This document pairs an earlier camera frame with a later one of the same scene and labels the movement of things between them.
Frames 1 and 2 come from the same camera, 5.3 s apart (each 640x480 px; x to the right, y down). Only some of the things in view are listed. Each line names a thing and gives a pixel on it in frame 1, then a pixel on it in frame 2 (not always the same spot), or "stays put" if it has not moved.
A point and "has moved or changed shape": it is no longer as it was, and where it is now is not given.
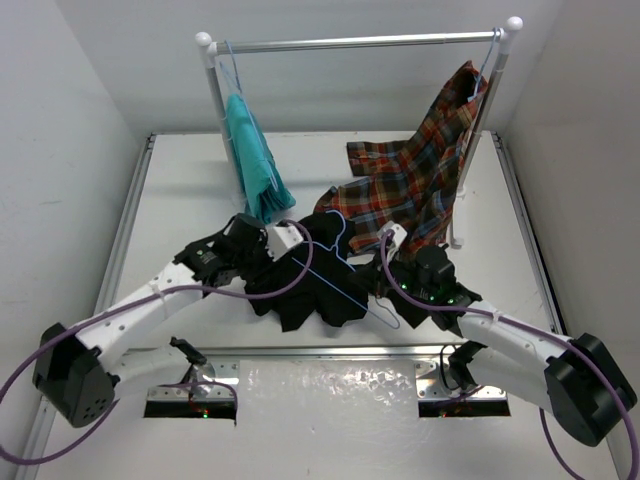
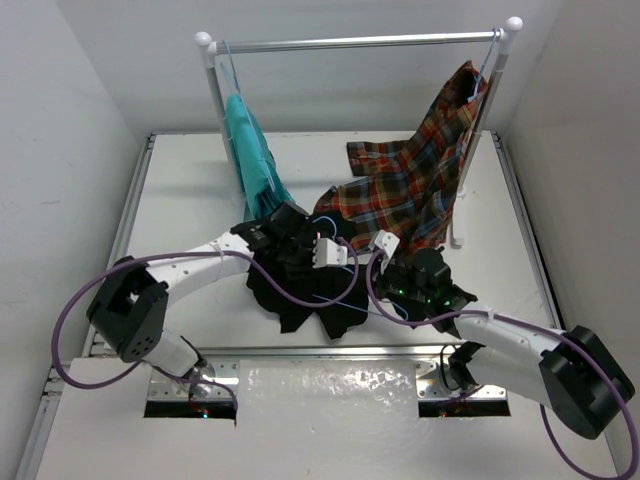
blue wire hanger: [376, 309] has moved or changed shape
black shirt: [312, 279] stays put
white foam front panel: [312, 420] stays put
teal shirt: [264, 188] stays put
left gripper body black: [258, 255] → [304, 245]
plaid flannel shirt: [406, 189] stays put
